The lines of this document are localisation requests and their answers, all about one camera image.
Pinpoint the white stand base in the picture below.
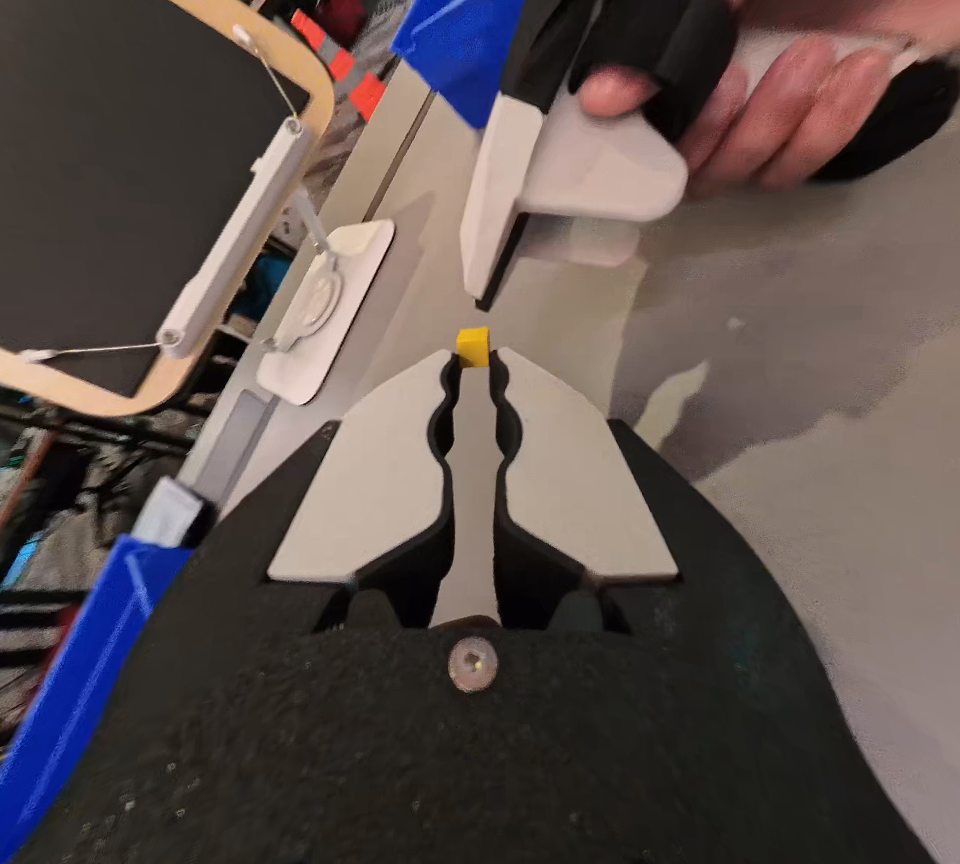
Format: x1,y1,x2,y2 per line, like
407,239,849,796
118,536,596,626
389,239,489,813
255,218,397,406

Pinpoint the blue plastic bin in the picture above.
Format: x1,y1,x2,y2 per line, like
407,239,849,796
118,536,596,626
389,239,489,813
390,0,543,130
0,533,198,864

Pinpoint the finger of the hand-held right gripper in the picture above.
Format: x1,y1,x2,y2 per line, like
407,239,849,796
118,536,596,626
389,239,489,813
525,215,640,269
457,92,690,312

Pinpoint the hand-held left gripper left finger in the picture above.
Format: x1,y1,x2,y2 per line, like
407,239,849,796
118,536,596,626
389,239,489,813
266,348,460,629

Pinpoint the white box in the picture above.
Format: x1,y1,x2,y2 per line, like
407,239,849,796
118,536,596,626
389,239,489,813
133,476,216,550

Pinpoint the orange cone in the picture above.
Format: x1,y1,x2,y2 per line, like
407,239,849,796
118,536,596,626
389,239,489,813
288,8,389,120

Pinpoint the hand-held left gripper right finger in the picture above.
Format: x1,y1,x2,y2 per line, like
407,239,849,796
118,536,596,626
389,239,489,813
489,347,682,629

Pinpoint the black board with wooden rim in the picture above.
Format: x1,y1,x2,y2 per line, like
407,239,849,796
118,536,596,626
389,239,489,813
0,0,337,419

